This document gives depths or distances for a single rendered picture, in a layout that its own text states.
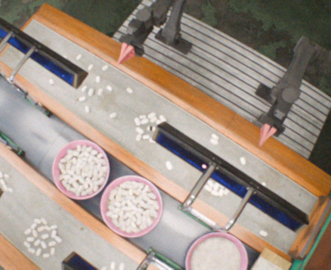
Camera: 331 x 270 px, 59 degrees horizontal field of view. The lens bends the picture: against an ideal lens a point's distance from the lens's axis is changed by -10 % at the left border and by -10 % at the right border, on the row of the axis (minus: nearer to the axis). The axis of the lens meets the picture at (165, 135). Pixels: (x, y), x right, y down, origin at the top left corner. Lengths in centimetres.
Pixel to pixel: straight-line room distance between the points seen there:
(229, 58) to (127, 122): 63
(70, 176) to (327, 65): 212
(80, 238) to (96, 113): 58
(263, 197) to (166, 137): 38
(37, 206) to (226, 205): 86
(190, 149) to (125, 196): 48
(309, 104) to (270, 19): 120
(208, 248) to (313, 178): 57
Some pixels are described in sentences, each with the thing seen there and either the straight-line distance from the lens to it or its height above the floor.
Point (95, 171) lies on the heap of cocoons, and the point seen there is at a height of 74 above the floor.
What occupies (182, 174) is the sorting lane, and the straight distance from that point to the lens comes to 143.
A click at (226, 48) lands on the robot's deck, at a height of 67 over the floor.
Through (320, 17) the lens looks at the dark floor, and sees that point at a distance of 300.
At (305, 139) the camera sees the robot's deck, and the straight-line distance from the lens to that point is 169.
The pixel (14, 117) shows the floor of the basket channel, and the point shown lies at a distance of 176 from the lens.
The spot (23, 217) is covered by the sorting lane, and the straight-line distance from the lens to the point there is 157.
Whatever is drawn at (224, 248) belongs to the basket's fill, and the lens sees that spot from 144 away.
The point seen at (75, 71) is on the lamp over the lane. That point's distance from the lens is 121.
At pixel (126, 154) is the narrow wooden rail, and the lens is 143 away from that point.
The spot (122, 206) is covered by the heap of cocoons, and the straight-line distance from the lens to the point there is 143.
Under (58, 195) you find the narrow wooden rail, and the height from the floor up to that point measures 76.
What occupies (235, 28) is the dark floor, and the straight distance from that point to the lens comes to 264.
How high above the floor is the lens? 215
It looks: 75 degrees down
